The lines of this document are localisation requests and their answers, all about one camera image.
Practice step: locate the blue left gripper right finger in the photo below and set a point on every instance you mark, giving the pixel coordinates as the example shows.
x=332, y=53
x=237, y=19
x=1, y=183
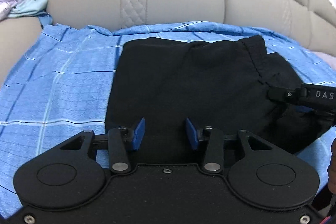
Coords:
x=303, y=109

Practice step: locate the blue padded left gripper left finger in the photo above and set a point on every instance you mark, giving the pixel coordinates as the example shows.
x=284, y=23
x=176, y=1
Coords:
x=131, y=134

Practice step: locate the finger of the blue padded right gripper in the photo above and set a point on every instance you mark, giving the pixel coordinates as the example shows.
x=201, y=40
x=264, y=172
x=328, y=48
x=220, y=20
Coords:
x=201, y=136

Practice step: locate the black pants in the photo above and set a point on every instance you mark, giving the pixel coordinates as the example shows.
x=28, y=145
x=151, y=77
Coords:
x=221, y=84

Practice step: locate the person's right hand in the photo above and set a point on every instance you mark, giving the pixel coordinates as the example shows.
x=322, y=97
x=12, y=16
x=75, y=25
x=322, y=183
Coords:
x=331, y=184

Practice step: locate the lavender cloth under sheet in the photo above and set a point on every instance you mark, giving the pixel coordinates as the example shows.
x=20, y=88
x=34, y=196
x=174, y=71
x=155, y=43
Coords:
x=329, y=59

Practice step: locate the blue plaid bed sheet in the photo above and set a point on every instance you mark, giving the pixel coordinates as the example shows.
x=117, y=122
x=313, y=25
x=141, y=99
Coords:
x=61, y=85

